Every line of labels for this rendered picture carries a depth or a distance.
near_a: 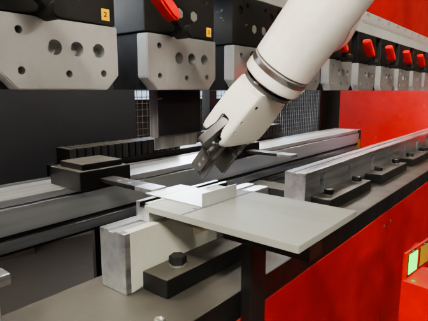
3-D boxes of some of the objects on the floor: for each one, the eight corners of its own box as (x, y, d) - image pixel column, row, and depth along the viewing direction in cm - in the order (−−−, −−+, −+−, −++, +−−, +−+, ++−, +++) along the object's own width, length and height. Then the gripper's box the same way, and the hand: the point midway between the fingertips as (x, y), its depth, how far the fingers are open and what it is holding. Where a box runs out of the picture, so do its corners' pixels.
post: (210, 327, 205) (209, -109, 171) (202, 323, 208) (200, -105, 174) (216, 323, 208) (216, -105, 175) (209, 320, 212) (207, -101, 178)
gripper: (256, 96, 47) (185, 197, 57) (320, 95, 60) (252, 177, 70) (218, 56, 50) (156, 158, 60) (286, 63, 63) (225, 146, 73)
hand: (214, 160), depth 64 cm, fingers open, 4 cm apart
